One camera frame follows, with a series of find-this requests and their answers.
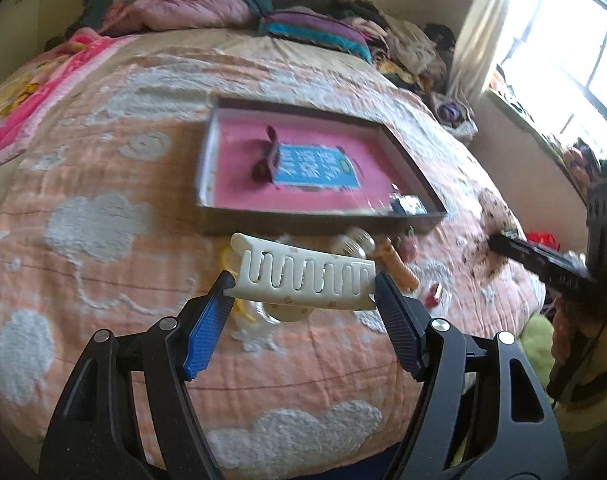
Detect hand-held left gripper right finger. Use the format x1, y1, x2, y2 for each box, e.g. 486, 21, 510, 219
373, 272, 569, 480

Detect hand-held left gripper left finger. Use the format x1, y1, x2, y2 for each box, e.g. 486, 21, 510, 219
38, 270, 237, 480

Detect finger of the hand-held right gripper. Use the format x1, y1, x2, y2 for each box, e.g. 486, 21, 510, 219
488, 232, 591, 286

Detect white hair clip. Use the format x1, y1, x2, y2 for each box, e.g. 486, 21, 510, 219
222, 232, 379, 313

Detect white pearl earrings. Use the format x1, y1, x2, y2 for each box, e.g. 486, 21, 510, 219
333, 227, 377, 256

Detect grey cardboard box pink lining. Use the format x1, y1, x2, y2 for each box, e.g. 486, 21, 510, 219
196, 96, 447, 236

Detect person's right hand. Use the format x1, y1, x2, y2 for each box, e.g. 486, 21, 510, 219
553, 305, 607, 381

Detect red cloth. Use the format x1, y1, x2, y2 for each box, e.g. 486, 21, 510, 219
526, 230, 561, 253

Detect yellow hair clip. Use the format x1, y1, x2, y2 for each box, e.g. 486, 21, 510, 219
218, 247, 259, 323

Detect orange hair claw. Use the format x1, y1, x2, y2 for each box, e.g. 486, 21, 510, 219
376, 237, 419, 288

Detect colourful clutter by window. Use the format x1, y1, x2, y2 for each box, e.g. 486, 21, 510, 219
488, 75, 607, 196

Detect peach cloud pattern blanket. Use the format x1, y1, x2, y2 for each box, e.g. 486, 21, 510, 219
0, 30, 549, 466

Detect green cloth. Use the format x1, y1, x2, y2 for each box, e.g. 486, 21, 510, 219
516, 312, 559, 391

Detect small black packet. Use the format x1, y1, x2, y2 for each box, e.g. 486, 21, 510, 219
389, 195, 427, 216

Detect purple cloth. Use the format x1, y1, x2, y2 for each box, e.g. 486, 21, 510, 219
431, 92, 477, 131

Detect blue card packet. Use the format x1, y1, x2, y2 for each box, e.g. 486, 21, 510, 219
272, 142, 363, 192

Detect window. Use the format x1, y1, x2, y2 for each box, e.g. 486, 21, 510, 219
498, 0, 607, 141

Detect white curtain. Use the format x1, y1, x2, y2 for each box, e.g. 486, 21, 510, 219
446, 0, 549, 101

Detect pile of clothes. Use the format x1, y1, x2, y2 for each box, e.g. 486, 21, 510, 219
333, 0, 457, 96

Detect pink cartoon blanket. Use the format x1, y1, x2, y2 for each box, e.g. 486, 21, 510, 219
0, 27, 139, 173

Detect purple and teal pillow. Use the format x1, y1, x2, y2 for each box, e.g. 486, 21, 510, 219
258, 7, 374, 63

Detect pink and teal quilt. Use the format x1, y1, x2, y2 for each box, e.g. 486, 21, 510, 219
81, 0, 274, 36

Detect dark red bow hair tie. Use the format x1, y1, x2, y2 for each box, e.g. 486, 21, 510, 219
251, 125, 282, 186

